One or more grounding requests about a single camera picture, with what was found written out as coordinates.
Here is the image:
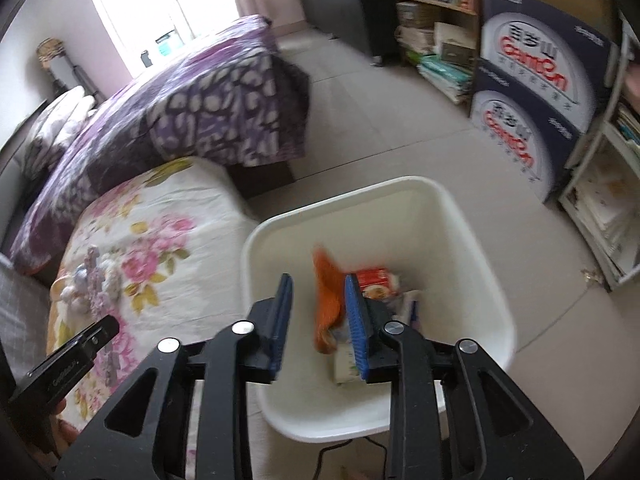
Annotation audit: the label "wooden bookshelf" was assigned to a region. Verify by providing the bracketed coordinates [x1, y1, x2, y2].
[385, 0, 483, 68]

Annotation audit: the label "black storage bench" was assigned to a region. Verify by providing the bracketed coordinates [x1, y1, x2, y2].
[300, 0, 401, 66]

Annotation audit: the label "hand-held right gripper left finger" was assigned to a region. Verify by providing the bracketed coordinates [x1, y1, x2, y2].
[55, 274, 294, 480]

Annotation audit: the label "crumpled white tissue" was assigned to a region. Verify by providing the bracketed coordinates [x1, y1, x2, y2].
[52, 282, 87, 312]

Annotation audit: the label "stack of flat books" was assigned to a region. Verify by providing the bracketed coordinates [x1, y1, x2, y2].
[397, 2, 476, 106]

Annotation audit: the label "window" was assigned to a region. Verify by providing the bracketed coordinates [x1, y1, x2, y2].
[82, 0, 241, 78]

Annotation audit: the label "folded white quilt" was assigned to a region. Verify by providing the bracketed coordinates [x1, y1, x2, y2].
[47, 85, 98, 127]

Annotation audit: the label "grey striped cloth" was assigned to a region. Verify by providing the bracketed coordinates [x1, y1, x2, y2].
[0, 255, 53, 386]

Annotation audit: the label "white plastic bin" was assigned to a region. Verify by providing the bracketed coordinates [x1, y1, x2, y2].
[241, 176, 517, 443]

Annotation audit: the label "floral tablecloth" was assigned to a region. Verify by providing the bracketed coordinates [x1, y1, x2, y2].
[46, 156, 261, 480]

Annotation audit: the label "red packet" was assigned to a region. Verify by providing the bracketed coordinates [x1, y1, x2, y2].
[357, 267, 402, 303]

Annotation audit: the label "teal container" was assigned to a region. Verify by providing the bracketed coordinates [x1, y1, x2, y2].
[155, 30, 181, 58]

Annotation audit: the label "purple patterned bed blanket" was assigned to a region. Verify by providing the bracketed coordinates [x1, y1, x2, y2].
[10, 14, 311, 276]

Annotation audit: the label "orange wrapper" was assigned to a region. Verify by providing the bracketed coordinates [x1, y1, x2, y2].
[312, 246, 353, 355]

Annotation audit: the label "stacked white pillows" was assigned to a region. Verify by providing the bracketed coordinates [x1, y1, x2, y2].
[22, 110, 77, 171]

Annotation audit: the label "person's left hand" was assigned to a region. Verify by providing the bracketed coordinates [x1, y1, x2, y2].
[50, 399, 88, 461]

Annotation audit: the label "black floor cable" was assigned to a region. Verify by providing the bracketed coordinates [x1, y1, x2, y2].
[310, 435, 391, 480]

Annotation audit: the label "blue white label packet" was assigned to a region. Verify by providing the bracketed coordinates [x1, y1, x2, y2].
[397, 291, 426, 332]

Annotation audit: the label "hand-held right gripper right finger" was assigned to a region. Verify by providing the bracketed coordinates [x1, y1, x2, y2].
[344, 274, 586, 480]

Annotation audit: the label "white shelf unit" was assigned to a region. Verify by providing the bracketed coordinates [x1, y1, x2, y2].
[557, 10, 640, 293]

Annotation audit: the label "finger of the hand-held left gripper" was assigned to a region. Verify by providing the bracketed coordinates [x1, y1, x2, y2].
[7, 314, 121, 456]

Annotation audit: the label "blue white cardboard box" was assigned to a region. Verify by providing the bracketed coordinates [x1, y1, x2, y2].
[480, 0, 621, 136]
[467, 67, 593, 205]

